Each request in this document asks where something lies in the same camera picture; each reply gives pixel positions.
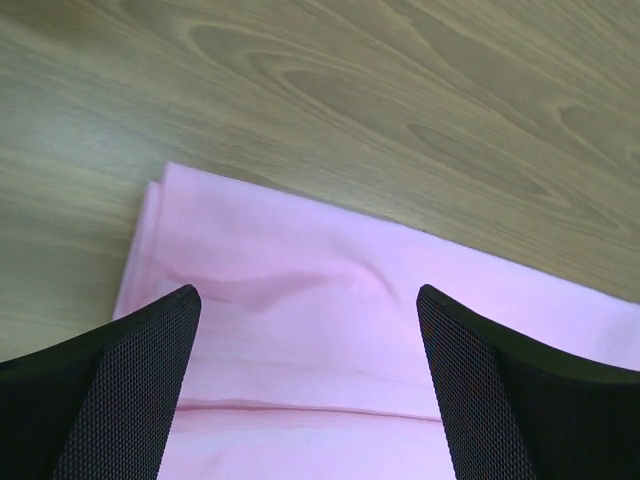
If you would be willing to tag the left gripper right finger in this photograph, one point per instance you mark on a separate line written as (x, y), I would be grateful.
(513, 407)

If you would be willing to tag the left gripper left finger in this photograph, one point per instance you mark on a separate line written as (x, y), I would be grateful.
(100, 405)

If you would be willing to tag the pink t shirt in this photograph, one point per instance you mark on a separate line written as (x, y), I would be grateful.
(308, 362)

